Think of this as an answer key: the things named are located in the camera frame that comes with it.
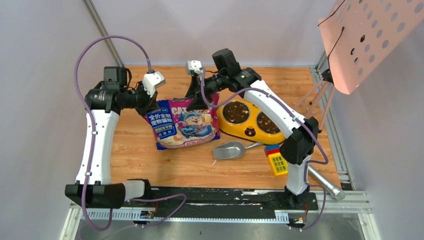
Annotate metal food scoop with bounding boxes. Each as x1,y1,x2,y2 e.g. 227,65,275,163
212,141,264,160

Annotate yellow double pet bowl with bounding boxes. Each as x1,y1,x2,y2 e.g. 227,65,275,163
216,99,286,145

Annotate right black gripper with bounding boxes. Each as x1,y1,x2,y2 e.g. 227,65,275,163
185,71,228,111

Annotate colourful toy brick block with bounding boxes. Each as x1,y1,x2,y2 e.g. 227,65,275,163
264,144,289,177

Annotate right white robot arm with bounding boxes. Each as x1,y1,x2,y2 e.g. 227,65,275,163
185,48,318,209

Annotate pink perforated music stand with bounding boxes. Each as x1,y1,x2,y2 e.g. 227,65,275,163
295,0,424,131

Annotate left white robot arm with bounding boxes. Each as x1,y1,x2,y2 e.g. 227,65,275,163
64,66,166,209

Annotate silver microphone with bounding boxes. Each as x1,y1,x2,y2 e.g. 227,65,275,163
308,165,346,201

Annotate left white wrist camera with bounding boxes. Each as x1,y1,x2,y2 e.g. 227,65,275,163
142,71,166,98

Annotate aluminium frame rail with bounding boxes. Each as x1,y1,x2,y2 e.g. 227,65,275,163
59,186,381,240

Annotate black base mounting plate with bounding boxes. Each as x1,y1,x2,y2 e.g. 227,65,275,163
120,186,320,221

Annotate cat food bag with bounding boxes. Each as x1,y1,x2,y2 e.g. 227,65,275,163
144,97,221,151

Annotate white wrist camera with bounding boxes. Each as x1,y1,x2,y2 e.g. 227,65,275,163
185,60,204,75
142,71,166,98

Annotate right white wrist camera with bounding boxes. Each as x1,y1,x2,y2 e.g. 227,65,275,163
185,60,204,75

